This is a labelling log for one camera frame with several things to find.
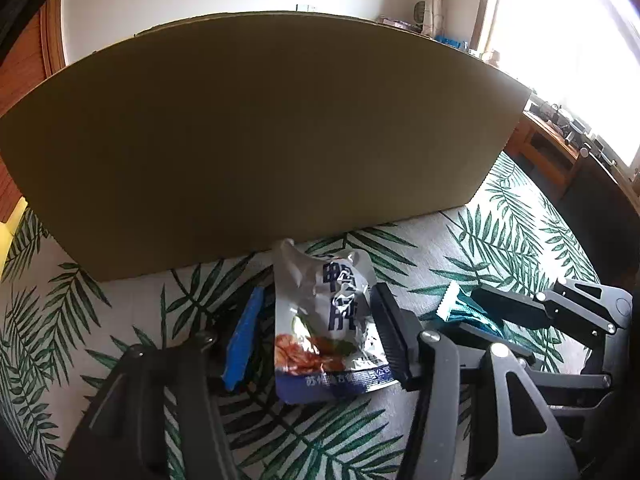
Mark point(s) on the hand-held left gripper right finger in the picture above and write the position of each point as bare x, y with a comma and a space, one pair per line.
392, 332

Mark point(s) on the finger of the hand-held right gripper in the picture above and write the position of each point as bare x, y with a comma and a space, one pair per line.
510, 305
480, 335

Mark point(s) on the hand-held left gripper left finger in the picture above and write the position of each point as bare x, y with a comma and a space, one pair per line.
242, 350

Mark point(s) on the teal foil snack packet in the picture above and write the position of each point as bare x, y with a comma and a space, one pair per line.
457, 310

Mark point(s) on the silver blue-print snack packet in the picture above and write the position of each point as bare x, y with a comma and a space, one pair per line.
325, 310

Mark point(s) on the brown cardboard box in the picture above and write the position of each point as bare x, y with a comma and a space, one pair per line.
260, 150

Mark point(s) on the green leaf print bedsheet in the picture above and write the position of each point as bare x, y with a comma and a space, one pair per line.
475, 240

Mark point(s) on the wooden cabinet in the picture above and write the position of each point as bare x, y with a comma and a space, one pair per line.
540, 145

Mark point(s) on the cluster of small desk items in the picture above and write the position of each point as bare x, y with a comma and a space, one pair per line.
565, 122

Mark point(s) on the yellow plastic object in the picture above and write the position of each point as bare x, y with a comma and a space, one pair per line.
12, 220

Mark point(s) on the blue box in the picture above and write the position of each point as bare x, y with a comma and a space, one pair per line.
447, 40

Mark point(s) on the bright window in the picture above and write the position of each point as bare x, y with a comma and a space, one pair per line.
565, 35

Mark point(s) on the pile of books and papers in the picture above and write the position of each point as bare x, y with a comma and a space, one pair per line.
395, 22

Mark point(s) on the wooden wardrobe door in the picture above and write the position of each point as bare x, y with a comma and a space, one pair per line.
52, 35

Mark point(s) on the white wall switch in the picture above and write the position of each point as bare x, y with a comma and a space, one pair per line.
305, 7

